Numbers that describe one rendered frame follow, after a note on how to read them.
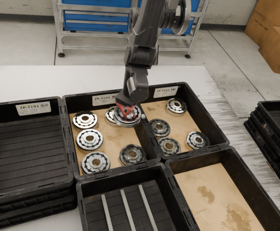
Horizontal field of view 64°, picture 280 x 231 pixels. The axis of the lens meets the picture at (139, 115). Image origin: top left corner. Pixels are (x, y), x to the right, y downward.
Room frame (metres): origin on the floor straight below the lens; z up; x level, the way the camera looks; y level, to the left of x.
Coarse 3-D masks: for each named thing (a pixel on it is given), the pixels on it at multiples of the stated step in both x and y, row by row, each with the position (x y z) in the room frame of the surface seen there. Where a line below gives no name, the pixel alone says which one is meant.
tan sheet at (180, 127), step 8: (144, 104) 0.82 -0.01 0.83; (152, 104) 0.83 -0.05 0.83; (160, 104) 0.84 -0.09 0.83; (144, 112) 0.77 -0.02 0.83; (152, 112) 0.78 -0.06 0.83; (160, 112) 0.79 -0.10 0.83; (168, 120) 0.75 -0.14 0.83; (176, 120) 0.76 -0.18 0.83; (184, 120) 0.77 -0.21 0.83; (192, 120) 0.78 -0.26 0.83; (176, 128) 0.71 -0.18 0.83; (184, 128) 0.72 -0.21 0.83; (192, 128) 0.73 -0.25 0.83; (168, 136) 0.65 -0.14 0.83; (176, 136) 0.66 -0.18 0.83; (184, 136) 0.67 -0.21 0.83; (184, 144) 0.62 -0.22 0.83
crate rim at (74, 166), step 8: (64, 96) 0.67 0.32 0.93; (72, 96) 0.68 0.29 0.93; (80, 96) 0.69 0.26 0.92; (64, 104) 0.62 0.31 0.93; (136, 104) 0.70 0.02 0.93; (64, 112) 0.58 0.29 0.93; (144, 128) 0.58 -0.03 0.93; (72, 144) 0.44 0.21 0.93; (152, 144) 0.51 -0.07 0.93; (72, 152) 0.41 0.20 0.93; (72, 160) 0.38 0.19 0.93; (152, 160) 0.44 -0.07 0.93; (112, 168) 0.38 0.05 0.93; (120, 168) 0.39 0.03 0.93; (128, 168) 0.39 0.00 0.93; (80, 176) 0.33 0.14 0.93; (88, 176) 0.34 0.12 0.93
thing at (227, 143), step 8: (200, 104) 0.79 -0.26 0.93; (208, 112) 0.74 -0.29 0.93; (144, 120) 0.62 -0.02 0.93; (216, 128) 0.66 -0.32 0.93; (152, 136) 0.55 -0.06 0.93; (224, 136) 0.62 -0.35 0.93; (224, 144) 0.58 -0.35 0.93; (160, 152) 0.48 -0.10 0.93; (184, 152) 0.50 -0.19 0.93; (192, 152) 0.51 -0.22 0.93; (160, 160) 0.46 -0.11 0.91
